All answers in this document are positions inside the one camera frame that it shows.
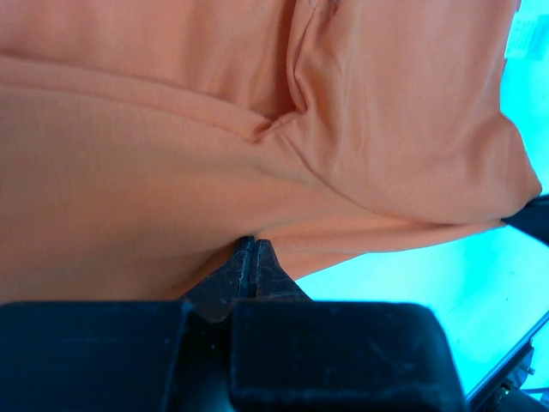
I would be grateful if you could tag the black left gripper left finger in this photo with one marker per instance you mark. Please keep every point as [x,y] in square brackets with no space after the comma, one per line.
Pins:
[167,355]

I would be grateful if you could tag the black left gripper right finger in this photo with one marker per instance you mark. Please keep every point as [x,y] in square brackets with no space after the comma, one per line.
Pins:
[290,353]

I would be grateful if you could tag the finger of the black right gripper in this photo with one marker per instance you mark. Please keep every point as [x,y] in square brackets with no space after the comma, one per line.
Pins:
[533,219]

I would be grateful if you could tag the orange t shirt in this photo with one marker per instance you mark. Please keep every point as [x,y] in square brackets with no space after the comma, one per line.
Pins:
[141,139]

